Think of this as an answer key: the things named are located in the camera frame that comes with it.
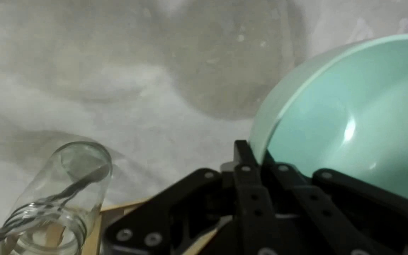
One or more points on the mint green bowl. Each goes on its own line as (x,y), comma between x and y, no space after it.
(354,113)

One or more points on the metal fork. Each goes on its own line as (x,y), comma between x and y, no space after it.
(67,191)

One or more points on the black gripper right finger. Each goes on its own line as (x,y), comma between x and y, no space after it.
(354,212)

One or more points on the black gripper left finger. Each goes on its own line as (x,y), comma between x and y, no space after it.
(251,206)

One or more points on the clear glass jar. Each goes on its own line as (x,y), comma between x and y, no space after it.
(57,206)

